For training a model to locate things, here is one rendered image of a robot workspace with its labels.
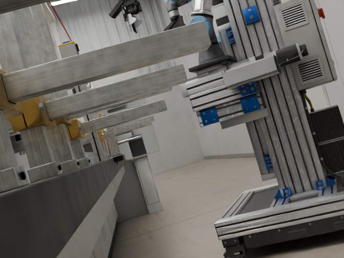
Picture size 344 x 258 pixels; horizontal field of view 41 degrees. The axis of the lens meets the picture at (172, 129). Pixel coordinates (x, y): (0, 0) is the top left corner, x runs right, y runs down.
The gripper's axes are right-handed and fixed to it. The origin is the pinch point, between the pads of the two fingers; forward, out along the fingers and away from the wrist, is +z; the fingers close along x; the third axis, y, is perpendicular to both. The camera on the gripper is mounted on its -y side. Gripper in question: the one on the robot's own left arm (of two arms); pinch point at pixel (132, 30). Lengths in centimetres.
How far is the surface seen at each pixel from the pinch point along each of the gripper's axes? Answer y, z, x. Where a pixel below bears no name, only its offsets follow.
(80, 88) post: -10, 29, -54
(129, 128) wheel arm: -8, 50, -21
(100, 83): -135, -19, 223
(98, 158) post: -11, 60, -55
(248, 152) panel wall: -77, 123, 612
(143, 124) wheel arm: -2, 50, -18
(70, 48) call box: -8, 12, -56
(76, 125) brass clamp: 24, 51, -124
